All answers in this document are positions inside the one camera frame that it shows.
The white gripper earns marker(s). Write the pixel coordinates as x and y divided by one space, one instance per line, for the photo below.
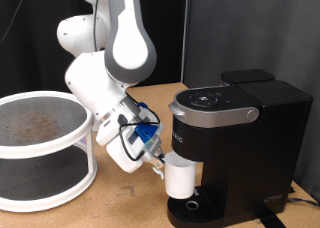
125 158

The black Keurig coffee machine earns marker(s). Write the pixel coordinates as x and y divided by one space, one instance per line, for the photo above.
253 154

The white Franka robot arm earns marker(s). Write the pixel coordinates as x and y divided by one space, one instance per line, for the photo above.
96 84

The white two-tier turntable shelf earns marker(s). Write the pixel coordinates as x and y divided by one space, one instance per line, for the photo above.
43 148

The grey partition panel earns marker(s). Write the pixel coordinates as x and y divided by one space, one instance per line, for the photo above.
233 18

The black backdrop curtain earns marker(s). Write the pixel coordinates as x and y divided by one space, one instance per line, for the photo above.
33 38

